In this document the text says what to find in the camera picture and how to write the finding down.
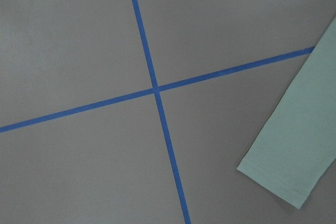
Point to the sage green long-sleeve shirt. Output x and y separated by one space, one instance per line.
297 143

